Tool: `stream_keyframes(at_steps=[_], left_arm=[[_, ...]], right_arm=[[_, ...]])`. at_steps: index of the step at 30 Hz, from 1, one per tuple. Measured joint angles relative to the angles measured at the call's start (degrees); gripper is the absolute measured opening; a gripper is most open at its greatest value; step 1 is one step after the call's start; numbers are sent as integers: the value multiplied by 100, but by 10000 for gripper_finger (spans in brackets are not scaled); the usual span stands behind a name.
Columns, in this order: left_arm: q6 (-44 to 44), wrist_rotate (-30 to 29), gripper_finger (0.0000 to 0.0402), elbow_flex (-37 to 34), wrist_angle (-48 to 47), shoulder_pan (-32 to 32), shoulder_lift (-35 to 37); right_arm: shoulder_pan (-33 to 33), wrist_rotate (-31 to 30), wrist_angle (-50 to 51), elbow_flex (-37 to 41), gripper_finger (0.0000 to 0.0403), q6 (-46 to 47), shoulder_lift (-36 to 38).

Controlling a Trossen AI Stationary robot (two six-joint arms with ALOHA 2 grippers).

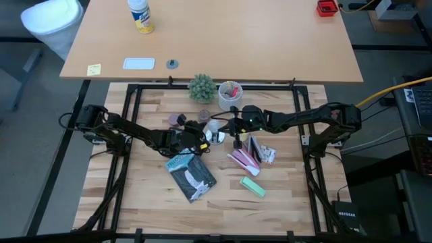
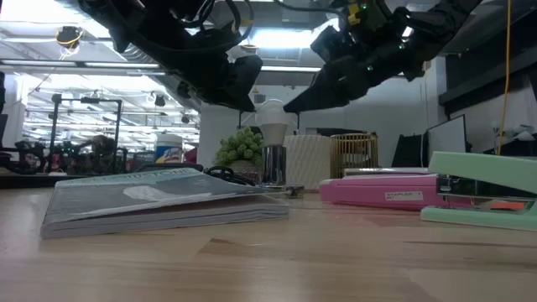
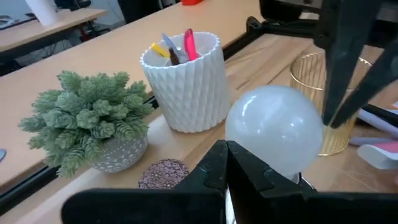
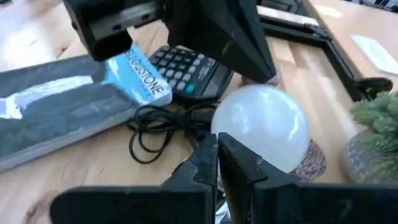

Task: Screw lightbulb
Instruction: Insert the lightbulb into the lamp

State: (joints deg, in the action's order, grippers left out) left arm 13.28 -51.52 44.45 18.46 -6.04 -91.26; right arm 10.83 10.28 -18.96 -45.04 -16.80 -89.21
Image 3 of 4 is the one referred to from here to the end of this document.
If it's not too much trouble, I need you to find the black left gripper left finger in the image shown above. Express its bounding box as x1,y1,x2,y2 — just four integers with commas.
61,139,228,224

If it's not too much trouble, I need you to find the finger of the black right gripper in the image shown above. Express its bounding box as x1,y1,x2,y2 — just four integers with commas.
321,39,362,126
330,39,398,129

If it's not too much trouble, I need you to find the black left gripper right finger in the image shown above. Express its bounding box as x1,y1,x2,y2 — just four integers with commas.
226,139,398,224

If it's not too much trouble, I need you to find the white frosted lightbulb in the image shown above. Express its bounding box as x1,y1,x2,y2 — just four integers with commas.
224,84,325,184

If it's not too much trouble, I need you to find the black pen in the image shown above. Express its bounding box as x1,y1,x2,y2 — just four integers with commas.
360,104,398,121

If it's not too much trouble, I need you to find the brown glitter round tin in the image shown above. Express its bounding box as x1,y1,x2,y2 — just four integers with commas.
137,158,190,190

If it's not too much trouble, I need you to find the white pen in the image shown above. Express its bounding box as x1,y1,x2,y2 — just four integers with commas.
357,109,398,139

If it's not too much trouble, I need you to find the grey pen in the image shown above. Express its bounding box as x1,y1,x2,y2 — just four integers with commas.
348,136,398,147

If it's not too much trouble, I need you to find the green artificial potted plant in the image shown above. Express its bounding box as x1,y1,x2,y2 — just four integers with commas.
17,70,155,178

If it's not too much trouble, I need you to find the white textured pen cup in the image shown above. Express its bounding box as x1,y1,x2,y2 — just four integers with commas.
139,30,231,134

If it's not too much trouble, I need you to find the brown pen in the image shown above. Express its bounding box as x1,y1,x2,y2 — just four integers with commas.
169,47,182,67

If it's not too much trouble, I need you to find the pink pen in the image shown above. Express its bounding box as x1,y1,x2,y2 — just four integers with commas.
183,28,198,62

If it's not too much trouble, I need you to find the yellow pen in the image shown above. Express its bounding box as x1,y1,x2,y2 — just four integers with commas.
150,42,170,59

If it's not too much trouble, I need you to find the beige office desk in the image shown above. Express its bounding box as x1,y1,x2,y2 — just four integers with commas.
0,0,265,187

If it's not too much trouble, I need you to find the blue pen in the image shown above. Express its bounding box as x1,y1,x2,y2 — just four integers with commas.
161,33,182,57

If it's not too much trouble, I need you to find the black office chair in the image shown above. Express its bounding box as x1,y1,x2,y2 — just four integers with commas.
117,0,183,25

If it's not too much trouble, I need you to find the beige background desk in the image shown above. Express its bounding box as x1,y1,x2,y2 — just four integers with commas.
0,7,108,54

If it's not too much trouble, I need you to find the white paper roll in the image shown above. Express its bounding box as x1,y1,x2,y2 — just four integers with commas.
24,0,62,27

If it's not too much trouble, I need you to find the gold wire cup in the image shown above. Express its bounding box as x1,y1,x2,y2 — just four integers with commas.
289,51,374,157

